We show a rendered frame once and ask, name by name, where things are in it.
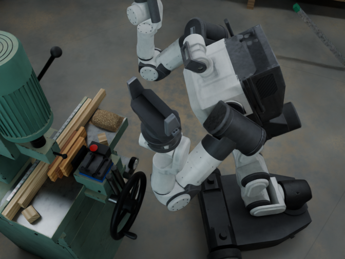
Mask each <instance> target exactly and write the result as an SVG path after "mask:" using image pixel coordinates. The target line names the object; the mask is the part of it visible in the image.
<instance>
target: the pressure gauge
mask: <svg viewBox="0 0 345 259"><path fill-rule="evenodd" d="M138 163H139V158H136V157H131V159H130V161H129V164H128V167H129V168H130V169H132V170H135V169H136V168H137V166H138ZM136 164H137V165H136Z"/></svg>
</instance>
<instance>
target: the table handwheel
mask: <svg viewBox="0 0 345 259"><path fill-rule="evenodd" d="M139 180H140V189H139V193H138V197H137V199H134V196H135V193H136V189H137V186H138V183H139ZM146 183H147V180H146V175H145V173H144V172H142V171H138V172H136V173H134V174H133V175H132V176H131V177H130V178H129V180H128V181H127V183H126V184H125V186H124V188H123V190H122V191H121V193H120V196H117V195H114V194H111V196H110V198H109V199H108V202H110V203H113V204H115V208H114V210H113V214H112V218H111V222H110V235H111V237H112V239H114V240H115V241H118V240H120V239H122V238H123V237H124V236H125V235H124V234H123V232H124V231H129V229H130V228H131V226H132V224H133V223H134V221H135V219H136V217H137V214H138V212H139V210H140V207H141V204H142V202H143V198H144V195H145V190H146ZM132 187H133V188H132ZM131 188H132V192H131V195H130V197H128V194H129V192H130V190H131ZM121 211H123V212H122V213H121ZM126 213H130V214H131V215H130V217H129V219H128V221H127V222H126V224H125V225H124V227H123V228H122V229H121V231H120V232H118V225H119V224H120V222H121V220H122V219H123V218H124V216H125V215H126ZM120 214H121V215H120Z"/></svg>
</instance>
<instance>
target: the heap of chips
mask: <svg viewBox="0 0 345 259"><path fill-rule="evenodd" d="M124 119H125V118H124V117H121V116H119V115H117V114H115V113H112V112H109V111H106V110H103V109H98V110H97V111H96V113H95V114H94V115H93V117H92V118H91V120H90V121H89V122H88V123H90V124H92V125H95V126H98V127H101V128H104V129H107V130H109V131H112V132H115V133H116V131H117V130H118V128H119V127H120V125H121V124H122V122H123V120H124Z"/></svg>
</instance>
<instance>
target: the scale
mask: <svg viewBox="0 0 345 259"><path fill-rule="evenodd" d="M80 106H81V104H79V105H78V106H77V107H76V109H75V110H74V111H73V112H72V114H71V115H70V116H69V118H68V119H67V120H66V122H65V123H64V124H63V126H62V127H61V128H60V130H59V131H58V132H57V133H56V135H55V136H54V137H53V140H55V139H56V138H57V137H58V135H59V134H60V133H61V131H62V130H63V129H64V127H65V126H66V125H67V123H68V122H69V121H70V119H71V118H72V117H73V115H74V114H75V113H76V112H77V110H78V109H79V108H80ZM38 162H39V160H38V159H37V160H36V161H35V163H34V164H33V165H32V166H31V168H30V169H29V170H28V172H27V173H26V174H25V176H24V177H23V178H22V179H21V181H20V182H19V183H18V185H17V186H16V187H15V189H14V190H13V191H12V193H11V194H10V195H9V197H8V198H7V199H6V200H8V201H9V200H10V199H11V198H12V196H13V195H14V194H15V193H16V191H17V190H18V189H19V187H20V186H21V185H22V183H23V182H24V181H25V179H26V178H27V177H28V175H29V174H30V173H31V171H32V170H33V169H34V167H35V166H36V165H37V163H38Z"/></svg>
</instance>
